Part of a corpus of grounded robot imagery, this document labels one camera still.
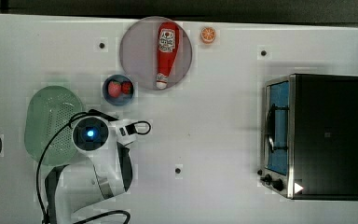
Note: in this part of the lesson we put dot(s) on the red plush ketchup bottle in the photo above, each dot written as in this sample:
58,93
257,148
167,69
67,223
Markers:
168,41

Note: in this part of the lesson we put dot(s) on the dark red plush strawberry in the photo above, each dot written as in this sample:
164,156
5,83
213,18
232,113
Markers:
126,87

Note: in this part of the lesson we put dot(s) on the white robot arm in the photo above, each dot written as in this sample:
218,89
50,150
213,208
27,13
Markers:
104,141

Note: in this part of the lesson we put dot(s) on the light red plush strawberry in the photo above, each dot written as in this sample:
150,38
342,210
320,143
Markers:
114,89

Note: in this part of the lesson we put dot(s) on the green perforated colander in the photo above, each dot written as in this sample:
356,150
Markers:
48,111

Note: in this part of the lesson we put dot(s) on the silver black toaster oven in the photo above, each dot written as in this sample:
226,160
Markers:
310,137

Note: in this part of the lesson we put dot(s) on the blue bowl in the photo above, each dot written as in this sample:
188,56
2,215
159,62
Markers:
123,99

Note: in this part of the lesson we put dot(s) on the grey round plate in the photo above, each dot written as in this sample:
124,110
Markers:
138,53

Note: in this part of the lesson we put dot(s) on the orange slice toy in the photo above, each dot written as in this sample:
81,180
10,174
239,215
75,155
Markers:
207,35

